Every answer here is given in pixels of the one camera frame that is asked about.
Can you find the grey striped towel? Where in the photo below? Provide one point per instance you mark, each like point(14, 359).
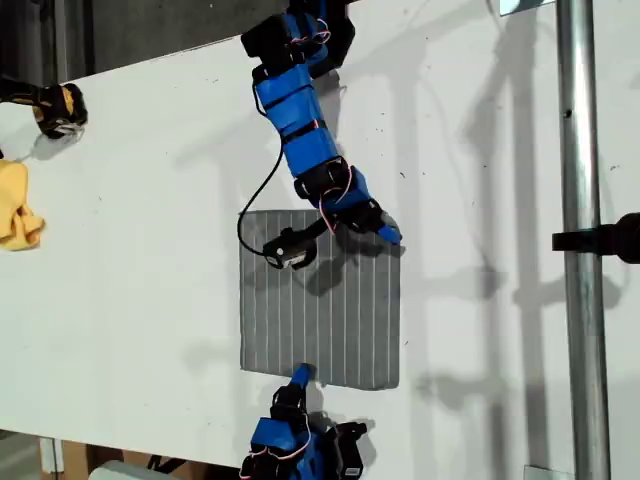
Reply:
point(320, 325)

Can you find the white plastic container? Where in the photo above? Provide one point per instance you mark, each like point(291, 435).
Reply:
point(117, 471)

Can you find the black clamp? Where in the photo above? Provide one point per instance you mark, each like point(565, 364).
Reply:
point(600, 239)

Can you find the brown cardboard box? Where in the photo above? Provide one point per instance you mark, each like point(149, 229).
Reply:
point(75, 460)

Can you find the white table leg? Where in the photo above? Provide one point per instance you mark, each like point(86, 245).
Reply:
point(50, 455)

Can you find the black yellow power drill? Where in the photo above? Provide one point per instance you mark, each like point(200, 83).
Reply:
point(60, 107)

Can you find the yellow cloth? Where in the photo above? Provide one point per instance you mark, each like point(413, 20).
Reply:
point(15, 210)

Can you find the black camera stalk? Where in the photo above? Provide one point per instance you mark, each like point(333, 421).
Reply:
point(320, 229)

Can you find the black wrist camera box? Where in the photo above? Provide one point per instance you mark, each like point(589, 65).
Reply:
point(287, 250)
point(350, 450)

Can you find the steel post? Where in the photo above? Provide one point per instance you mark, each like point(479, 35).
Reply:
point(580, 150)

